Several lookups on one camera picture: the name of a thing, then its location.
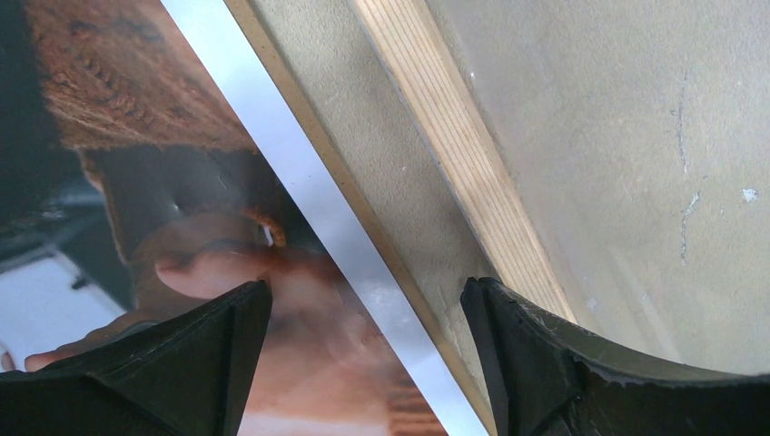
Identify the clear acrylic sheet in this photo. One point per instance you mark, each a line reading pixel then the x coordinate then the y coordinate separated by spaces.
pixel 637 134

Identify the glossy photo print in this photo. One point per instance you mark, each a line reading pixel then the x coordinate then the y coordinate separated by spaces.
pixel 144 174

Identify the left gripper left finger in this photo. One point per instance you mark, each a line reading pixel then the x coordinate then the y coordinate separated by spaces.
pixel 191 375

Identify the wooden picture frame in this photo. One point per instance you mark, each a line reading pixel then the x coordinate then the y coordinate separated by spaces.
pixel 419 63

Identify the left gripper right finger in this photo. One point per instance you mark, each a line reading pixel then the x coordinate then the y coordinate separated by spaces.
pixel 547 376

